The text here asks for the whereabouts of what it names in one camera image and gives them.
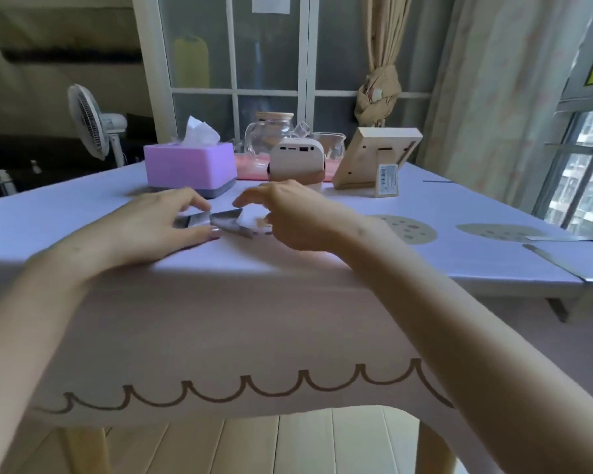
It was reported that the purple tissue box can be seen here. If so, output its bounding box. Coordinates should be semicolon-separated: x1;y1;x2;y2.
143;141;238;200

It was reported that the white slatted chair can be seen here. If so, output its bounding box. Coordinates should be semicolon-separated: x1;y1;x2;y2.
104;405;458;474

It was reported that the white framed glass door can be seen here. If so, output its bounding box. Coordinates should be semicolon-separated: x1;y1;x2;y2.
131;0;458;169

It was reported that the silver foil packet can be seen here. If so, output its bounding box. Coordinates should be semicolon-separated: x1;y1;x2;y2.
173;208;259;240

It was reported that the pink tray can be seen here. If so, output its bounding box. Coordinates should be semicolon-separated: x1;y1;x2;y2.
234;153;338;183

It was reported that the white standing fan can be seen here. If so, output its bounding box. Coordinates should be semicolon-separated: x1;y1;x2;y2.
67;84;128;169

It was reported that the person's left hand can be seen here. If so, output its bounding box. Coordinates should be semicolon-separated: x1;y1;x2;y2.
90;187;223;271

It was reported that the sheer patterned curtain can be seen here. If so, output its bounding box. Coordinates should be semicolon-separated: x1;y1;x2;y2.
415;0;593;213

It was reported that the person's right forearm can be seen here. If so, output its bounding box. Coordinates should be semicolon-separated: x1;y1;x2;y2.
333;215;593;474

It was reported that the wooden photo frame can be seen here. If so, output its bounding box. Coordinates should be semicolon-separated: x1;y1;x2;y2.
331;126;424;189

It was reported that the glass teapot with wooden lid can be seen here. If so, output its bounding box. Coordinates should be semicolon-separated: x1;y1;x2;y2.
244;111;297;156

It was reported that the white tissue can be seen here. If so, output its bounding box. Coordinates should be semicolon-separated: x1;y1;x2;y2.
180;115;222;146

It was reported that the white paper sheet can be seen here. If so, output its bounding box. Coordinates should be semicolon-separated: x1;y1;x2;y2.
251;0;292;15

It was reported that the table leg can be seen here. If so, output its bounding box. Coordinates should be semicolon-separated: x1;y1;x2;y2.
544;296;572;324

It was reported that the person's right hand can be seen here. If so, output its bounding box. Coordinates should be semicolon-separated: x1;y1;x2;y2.
232;180;372;253

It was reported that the tied beige curtain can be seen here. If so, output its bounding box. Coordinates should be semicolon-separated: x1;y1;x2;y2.
354;0;414;129

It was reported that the yellow bottle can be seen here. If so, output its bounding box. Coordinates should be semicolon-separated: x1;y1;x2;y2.
173;35;211;90

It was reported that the lavender tablecloth with scallop print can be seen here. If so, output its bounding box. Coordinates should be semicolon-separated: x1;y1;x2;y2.
0;160;593;441

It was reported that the white wipe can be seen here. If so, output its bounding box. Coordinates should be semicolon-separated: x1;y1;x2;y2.
236;206;273;236

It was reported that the white label card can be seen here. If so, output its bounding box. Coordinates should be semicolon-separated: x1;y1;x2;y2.
375;163;400;198

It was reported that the glass pitcher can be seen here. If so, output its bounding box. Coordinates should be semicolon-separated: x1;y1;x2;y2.
313;131;347;161

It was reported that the small white projector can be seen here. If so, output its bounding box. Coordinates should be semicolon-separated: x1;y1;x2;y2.
268;137;326;187

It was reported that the person's left forearm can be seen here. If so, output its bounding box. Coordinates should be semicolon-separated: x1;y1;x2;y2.
0;227;110;474

